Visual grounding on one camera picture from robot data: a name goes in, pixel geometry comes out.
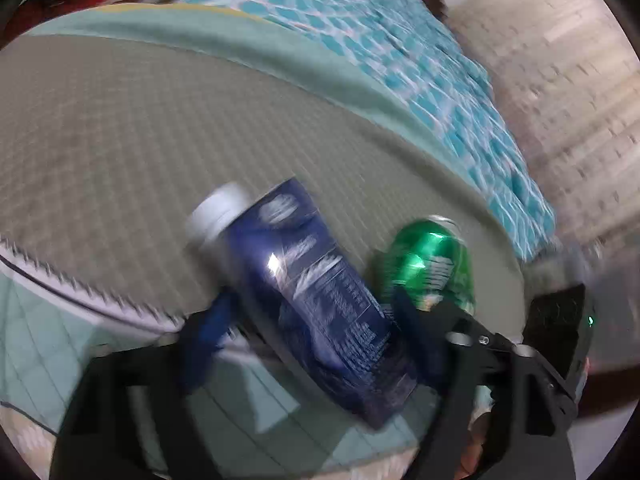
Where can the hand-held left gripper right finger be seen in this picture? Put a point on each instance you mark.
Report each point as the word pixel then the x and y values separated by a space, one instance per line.
pixel 422 345

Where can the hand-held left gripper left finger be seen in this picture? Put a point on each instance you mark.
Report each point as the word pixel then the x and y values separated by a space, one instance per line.
pixel 210 330

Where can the green soda can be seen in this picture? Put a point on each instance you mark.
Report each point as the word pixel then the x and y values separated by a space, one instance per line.
pixel 425 260

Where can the dark blue white-capped tube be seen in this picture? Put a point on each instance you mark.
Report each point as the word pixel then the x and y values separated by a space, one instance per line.
pixel 310 300

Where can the grey quilted bed mat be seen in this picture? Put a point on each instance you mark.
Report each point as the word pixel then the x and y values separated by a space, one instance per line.
pixel 150 135

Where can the teal patterned blanket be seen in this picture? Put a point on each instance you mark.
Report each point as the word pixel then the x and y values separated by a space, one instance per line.
pixel 400 60

